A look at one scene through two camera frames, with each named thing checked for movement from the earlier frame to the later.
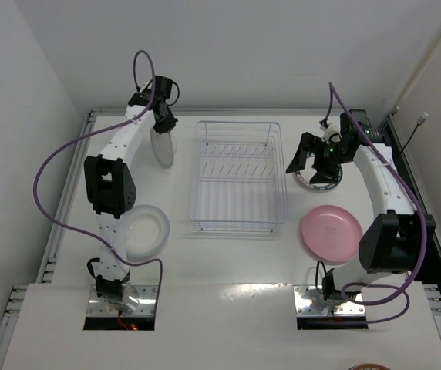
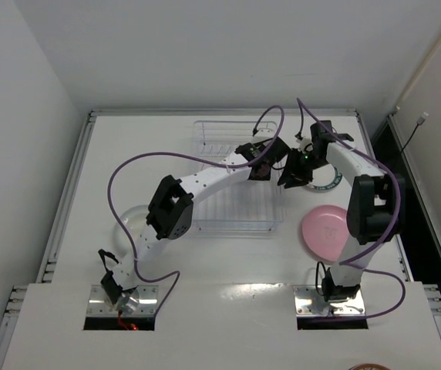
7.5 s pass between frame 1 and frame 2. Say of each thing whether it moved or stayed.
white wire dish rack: stayed
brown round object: stayed
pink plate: stayed
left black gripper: moved
